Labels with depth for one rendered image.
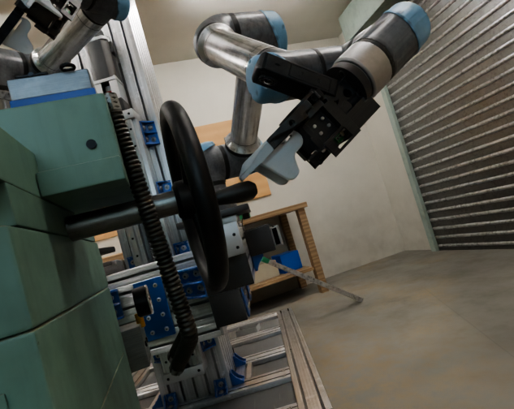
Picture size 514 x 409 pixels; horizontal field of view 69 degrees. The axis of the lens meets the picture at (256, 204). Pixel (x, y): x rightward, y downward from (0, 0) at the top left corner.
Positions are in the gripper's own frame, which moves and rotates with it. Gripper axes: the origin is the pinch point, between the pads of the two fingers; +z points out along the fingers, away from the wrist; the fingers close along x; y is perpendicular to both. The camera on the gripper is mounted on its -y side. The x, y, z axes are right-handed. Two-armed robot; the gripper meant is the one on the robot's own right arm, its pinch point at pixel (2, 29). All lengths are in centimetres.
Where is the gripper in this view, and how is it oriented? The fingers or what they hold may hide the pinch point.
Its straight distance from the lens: 80.4
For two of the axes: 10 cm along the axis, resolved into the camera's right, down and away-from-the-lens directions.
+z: -1.0, 8.5, -5.3
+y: 6.2, 4.6, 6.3
